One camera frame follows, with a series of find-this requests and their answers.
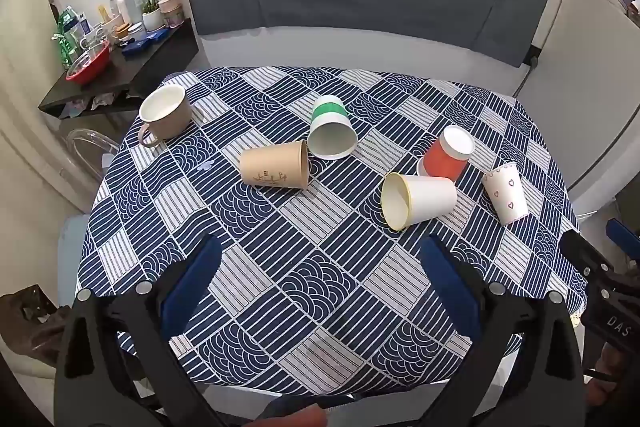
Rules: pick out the white yellow-rimmed paper cup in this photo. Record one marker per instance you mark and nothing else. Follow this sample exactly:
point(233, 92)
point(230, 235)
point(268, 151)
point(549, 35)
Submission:
point(425, 202)

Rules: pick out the clear plastic chair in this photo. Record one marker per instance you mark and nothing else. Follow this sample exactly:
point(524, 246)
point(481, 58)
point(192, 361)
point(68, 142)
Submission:
point(85, 147)

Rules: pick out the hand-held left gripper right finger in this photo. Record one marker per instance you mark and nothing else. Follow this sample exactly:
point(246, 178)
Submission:
point(446, 284)

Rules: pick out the red bowl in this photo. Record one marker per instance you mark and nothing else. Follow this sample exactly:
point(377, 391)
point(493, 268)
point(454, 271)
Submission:
point(90, 64)

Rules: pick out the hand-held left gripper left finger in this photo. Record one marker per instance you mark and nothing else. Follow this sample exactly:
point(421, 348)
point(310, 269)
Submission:
point(194, 279)

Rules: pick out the black wall shelf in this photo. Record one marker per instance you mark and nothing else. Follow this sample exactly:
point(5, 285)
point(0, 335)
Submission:
point(145, 62)

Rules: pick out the white heart-print paper cup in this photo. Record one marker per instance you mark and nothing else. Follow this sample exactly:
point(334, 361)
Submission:
point(507, 194)

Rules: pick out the brown kraft paper cup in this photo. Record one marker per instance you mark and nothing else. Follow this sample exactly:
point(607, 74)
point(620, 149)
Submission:
point(272, 167)

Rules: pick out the beige ceramic mug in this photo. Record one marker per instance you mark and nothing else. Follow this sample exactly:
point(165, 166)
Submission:
point(165, 113)

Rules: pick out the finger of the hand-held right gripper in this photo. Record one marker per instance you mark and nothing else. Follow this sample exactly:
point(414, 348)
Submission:
point(624, 237)
point(582, 252)

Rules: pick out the person's right hand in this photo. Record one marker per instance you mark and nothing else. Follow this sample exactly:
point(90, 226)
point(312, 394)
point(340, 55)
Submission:
point(602, 389)

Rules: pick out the small potted plant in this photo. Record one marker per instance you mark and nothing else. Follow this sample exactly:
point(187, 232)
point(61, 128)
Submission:
point(151, 16)

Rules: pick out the pink cosmetic jar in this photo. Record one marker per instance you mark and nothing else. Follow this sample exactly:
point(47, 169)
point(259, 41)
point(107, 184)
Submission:
point(172, 13)

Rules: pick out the blue flat box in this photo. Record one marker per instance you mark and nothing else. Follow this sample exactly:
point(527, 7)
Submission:
point(145, 42)

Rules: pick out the white mug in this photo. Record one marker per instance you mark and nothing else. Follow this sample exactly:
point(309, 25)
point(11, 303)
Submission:
point(94, 37)

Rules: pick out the green plastic packet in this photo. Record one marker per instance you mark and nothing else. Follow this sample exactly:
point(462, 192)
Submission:
point(66, 34)

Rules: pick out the red paper cup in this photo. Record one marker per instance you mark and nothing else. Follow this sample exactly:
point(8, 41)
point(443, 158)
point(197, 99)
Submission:
point(446, 155)

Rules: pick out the green and white paper cup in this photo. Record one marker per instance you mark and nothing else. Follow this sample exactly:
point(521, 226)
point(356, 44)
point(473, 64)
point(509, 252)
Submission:
point(330, 132)

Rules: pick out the brown bag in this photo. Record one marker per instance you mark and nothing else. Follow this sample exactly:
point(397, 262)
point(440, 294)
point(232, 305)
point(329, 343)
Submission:
point(27, 324)

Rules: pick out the white and grey bottle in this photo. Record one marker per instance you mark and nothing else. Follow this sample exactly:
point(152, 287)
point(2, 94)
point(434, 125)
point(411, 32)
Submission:
point(131, 2)

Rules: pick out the blue and white patterned tablecloth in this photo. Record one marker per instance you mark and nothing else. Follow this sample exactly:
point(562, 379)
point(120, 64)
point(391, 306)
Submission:
point(300, 267)

